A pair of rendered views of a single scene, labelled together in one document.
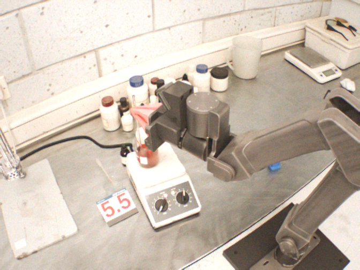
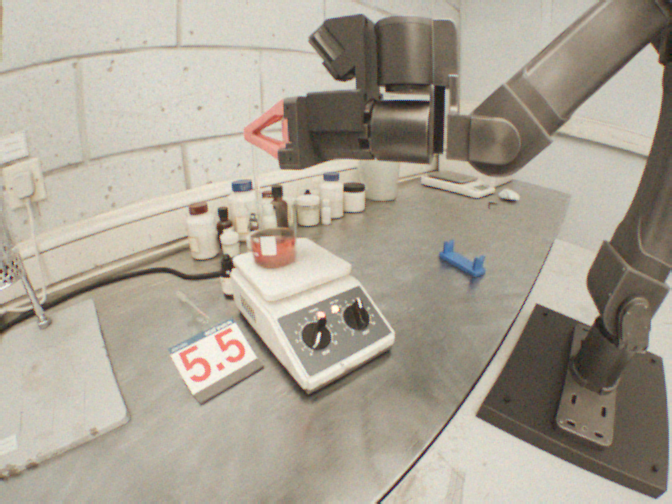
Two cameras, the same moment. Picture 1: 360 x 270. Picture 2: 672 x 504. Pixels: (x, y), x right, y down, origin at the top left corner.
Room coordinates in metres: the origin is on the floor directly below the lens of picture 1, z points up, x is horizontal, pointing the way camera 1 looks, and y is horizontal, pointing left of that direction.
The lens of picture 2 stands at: (0.16, 0.08, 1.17)
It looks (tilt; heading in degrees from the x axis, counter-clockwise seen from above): 25 degrees down; 347
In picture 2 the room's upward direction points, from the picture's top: straight up
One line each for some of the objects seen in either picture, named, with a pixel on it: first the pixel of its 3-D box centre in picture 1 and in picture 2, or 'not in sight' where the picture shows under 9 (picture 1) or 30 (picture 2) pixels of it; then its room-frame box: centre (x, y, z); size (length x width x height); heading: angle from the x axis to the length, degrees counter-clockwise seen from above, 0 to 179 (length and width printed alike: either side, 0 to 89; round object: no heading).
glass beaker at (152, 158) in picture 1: (146, 150); (271, 233); (0.53, 0.08, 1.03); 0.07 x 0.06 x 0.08; 30
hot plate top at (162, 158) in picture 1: (155, 163); (289, 264); (0.52, 0.06, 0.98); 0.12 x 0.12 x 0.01; 24
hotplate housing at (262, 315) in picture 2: (160, 181); (301, 301); (0.50, 0.05, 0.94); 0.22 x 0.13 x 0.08; 24
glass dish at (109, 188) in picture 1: (113, 186); (207, 326); (0.51, 0.18, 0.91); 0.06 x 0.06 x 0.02
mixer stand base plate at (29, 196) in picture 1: (31, 204); (47, 369); (0.43, 0.43, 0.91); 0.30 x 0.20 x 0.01; 33
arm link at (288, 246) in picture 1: (296, 235); (624, 307); (0.27, -0.24, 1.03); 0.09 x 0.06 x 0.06; 144
